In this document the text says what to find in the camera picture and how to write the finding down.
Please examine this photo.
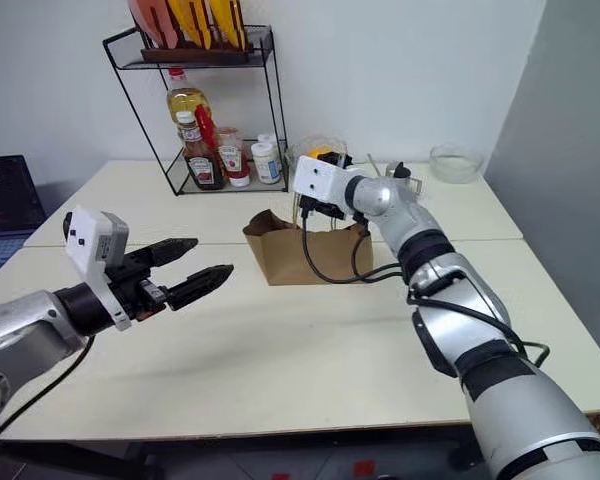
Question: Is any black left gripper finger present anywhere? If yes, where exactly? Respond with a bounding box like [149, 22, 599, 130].
[166, 264, 235, 313]
[129, 237, 200, 272]

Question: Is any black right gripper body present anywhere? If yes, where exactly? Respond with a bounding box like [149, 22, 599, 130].
[297, 194, 347, 222]

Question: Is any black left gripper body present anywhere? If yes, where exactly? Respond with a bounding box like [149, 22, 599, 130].
[103, 248, 175, 322]

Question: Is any brown paper bag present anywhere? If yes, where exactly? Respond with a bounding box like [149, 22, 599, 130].
[242, 209, 375, 288]

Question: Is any clear container with yellow item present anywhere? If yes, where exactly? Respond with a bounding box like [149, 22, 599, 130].
[283, 133, 350, 174]

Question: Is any clear glass measuring cup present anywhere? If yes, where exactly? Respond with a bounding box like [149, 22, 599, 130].
[383, 159, 425, 202]

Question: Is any large Heinz ketchup bottle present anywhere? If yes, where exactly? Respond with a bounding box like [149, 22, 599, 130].
[175, 110, 227, 193]

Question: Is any small squeeze ketchup bottle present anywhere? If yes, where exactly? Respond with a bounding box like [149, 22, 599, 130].
[215, 126, 252, 189]

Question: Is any clear glass bowl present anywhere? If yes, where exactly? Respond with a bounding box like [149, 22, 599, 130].
[428, 143, 486, 186]

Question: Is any open laptop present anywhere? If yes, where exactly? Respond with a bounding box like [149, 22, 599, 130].
[0, 154, 48, 289]

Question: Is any cooking oil bottle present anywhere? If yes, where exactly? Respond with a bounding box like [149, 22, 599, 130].
[165, 66, 214, 132]

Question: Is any dark wooden plate holder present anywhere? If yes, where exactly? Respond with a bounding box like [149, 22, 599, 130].
[139, 41, 255, 66]

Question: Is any yellow plate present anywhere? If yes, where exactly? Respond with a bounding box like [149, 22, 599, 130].
[166, 0, 214, 51]
[208, 0, 247, 52]

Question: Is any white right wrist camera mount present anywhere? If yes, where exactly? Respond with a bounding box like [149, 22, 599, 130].
[289, 155, 362, 212]

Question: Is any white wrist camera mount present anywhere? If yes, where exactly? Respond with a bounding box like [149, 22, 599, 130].
[62, 204, 133, 332]
[289, 155, 362, 212]

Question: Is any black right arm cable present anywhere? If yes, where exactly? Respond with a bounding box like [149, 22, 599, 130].
[299, 209, 552, 370]

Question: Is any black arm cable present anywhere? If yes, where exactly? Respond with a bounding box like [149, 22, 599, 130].
[0, 335, 96, 442]
[299, 209, 552, 370]

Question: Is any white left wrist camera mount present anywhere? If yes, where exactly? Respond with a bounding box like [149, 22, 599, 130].
[62, 204, 133, 332]

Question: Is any black wire shelf rack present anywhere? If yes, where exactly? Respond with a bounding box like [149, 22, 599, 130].
[101, 23, 292, 198]

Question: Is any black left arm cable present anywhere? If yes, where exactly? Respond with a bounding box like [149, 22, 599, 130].
[0, 335, 96, 442]

